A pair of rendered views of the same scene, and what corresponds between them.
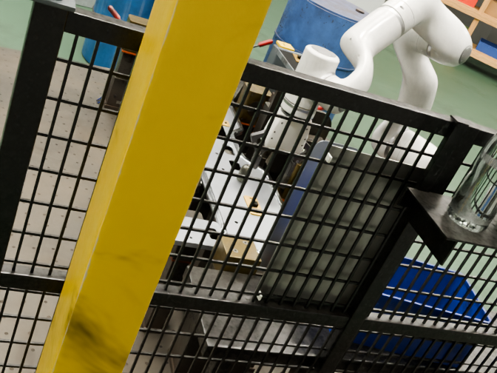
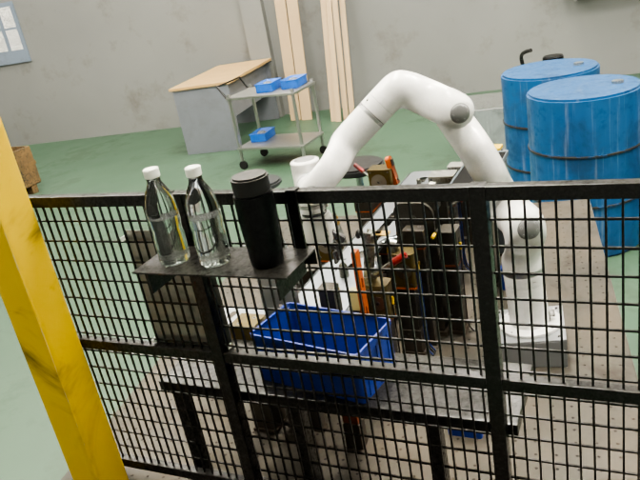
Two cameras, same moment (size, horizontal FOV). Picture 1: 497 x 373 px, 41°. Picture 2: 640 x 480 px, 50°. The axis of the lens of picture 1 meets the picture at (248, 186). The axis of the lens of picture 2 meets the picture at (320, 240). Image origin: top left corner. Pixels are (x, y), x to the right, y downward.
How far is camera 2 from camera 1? 1.61 m
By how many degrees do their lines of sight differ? 49
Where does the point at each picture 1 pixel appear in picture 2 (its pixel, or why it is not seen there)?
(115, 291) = (26, 332)
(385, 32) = (353, 126)
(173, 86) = not seen: outside the picture
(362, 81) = (317, 172)
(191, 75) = not seen: outside the picture
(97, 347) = (41, 367)
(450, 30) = (431, 98)
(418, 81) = (461, 150)
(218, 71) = not seen: outside the picture
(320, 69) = (296, 174)
